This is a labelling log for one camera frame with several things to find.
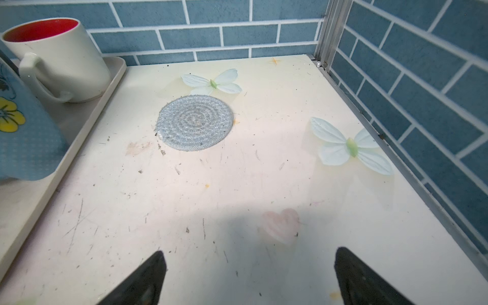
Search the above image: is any beige serving tray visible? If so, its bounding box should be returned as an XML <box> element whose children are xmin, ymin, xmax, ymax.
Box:
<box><xmin>1</xmin><ymin>57</ymin><xmax>127</xmax><ymax>277</ymax></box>

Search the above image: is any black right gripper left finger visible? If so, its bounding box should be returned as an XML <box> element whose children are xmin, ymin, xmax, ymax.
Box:
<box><xmin>99</xmin><ymin>250</ymin><xmax>167</xmax><ymax>305</ymax></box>

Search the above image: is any aluminium corner post right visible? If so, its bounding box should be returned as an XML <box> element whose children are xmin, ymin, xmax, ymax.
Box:
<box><xmin>314</xmin><ymin>0</ymin><xmax>353</xmax><ymax>71</ymax></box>

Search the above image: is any blue woven round coaster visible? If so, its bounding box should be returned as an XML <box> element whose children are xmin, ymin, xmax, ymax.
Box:
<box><xmin>155</xmin><ymin>95</ymin><xmax>234</xmax><ymax>152</ymax></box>

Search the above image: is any blue floral mug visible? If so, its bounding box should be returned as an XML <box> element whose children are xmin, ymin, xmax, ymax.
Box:
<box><xmin>1</xmin><ymin>60</ymin><xmax>69</xmax><ymax>180</ymax></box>

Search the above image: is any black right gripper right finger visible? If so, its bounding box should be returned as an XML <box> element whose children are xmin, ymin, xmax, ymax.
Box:
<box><xmin>334</xmin><ymin>247</ymin><xmax>413</xmax><ymax>305</ymax></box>

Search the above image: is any white mug red inside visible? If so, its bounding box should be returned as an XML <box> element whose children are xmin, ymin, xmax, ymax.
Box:
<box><xmin>1</xmin><ymin>17</ymin><xmax>111</xmax><ymax>103</ymax></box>

